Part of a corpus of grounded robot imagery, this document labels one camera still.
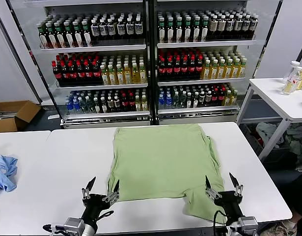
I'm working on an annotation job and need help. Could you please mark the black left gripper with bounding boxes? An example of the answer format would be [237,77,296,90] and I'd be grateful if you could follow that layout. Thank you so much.
[80,176,121,229]

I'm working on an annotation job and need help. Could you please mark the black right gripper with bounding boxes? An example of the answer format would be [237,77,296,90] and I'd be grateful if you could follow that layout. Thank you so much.
[205,172,245,226]

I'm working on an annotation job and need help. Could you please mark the light green polo shirt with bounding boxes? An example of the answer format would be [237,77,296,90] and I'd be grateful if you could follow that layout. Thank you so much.
[106,123,226,223]

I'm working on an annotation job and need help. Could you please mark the mixed clothes pile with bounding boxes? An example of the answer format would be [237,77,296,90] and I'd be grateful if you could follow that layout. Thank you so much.
[285,124,302,173]

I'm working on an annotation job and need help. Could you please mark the black plastic crate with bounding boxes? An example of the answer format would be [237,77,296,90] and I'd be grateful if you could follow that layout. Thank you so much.
[240,122,264,154]

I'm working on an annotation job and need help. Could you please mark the grey sneaker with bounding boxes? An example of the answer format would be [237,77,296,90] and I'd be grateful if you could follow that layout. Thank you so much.
[260,220,299,236]

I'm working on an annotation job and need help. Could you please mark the grey cloth pile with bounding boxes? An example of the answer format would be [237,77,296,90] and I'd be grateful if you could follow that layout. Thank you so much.
[255,121,284,149]

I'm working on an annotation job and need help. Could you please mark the person leg black trousers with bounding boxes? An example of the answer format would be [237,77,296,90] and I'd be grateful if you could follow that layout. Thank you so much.
[287,169,302,224]

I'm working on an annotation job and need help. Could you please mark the crumpled light blue cloth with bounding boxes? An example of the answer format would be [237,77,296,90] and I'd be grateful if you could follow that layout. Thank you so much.
[0,154,19,195]

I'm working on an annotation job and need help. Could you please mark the white side table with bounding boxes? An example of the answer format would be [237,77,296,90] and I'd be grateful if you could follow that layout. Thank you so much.
[235,77,302,163]

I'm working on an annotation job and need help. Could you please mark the open cardboard box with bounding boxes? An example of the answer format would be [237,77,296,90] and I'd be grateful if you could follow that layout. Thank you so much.
[0,100,42,133]

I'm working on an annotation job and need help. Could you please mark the yellow-liquid bottle red label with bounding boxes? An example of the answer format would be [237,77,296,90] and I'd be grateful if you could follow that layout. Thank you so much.
[281,66,302,95]

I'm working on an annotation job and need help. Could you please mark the grey metal parts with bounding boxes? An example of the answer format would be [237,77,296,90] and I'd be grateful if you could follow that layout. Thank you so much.
[0,110,16,120]

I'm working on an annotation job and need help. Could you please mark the clear bottle white cap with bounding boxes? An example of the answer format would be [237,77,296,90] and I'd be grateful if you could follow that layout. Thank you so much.
[282,60,301,83]

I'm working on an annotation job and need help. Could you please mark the white drinks display rack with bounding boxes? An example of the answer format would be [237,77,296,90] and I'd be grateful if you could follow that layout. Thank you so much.
[5,0,155,130]
[150,0,285,126]

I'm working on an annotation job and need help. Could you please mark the green-cap dark drink bottle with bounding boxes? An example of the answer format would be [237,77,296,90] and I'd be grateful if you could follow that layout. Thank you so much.
[158,21,166,43]
[63,22,75,48]
[46,23,57,48]
[192,20,201,42]
[38,24,50,49]
[72,21,83,47]
[175,21,184,43]
[81,21,93,47]
[55,22,66,48]
[166,21,175,43]
[183,20,192,42]
[200,20,210,42]

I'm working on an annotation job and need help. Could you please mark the dark tea bottle blue-white label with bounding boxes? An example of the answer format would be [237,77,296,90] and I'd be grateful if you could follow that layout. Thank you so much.
[242,14,251,39]
[99,18,109,40]
[234,14,243,39]
[108,18,117,40]
[90,19,100,40]
[116,17,127,39]
[135,16,144,39]
[250,14,259,39]
[126,17,136,39]
[225,14,235,39]

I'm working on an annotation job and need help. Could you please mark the dark tea bottle beige label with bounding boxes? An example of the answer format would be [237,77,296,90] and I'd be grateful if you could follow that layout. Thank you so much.
[217,15,226,40]
[209,15,218,40]

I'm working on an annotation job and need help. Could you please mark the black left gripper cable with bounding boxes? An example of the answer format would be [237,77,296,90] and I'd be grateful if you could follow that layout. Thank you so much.
[96,210,115,221]

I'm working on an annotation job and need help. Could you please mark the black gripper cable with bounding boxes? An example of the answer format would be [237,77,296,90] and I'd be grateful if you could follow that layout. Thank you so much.
[96,210,115,221]
[213,210,230,236]

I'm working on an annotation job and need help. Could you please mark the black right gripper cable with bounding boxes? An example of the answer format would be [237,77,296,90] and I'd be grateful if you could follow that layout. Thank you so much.
[213,210,230,236]

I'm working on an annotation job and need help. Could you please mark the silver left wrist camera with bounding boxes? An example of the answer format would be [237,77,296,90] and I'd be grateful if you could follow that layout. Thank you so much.
[63,217,85,234]

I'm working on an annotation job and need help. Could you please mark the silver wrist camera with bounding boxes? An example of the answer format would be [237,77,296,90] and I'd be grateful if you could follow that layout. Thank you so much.
[238,215,259,234]
[63,217,85,234]

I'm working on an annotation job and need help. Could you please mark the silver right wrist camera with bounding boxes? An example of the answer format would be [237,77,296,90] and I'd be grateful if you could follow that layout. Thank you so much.
[238,215,259,234]

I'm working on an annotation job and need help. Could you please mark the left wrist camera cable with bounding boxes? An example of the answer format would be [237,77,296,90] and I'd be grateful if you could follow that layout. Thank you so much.
[42,223,66,233]

